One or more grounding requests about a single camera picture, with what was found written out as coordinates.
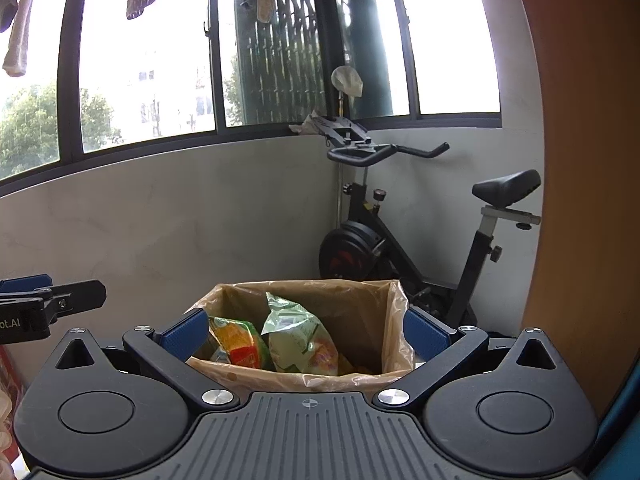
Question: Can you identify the cardboard box with plastic liner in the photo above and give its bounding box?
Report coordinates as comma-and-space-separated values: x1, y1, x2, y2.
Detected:
186, 280, 416, 399

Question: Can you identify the red patterned bedding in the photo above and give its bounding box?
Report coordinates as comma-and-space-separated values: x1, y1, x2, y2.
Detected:
0, 347, 24, 479

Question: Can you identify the wooden door panel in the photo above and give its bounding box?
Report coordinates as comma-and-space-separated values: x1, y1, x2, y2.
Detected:
523, 0, 639, 413

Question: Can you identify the orange green snack bag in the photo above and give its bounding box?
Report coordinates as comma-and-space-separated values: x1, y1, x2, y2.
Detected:
209, 316, 274, 370

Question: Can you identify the beige hanging sock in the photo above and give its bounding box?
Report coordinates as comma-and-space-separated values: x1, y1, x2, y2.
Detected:
1, 0, 32, 77

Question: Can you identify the teal curtain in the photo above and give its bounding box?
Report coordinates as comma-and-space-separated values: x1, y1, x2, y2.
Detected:
588, 390, 639, 480

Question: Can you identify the white cloth on pole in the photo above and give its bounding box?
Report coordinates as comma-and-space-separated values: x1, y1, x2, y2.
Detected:
331, 65, 363, 98

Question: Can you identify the black exercise bike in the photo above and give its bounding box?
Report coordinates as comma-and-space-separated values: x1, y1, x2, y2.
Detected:
304, 112, 542, 334

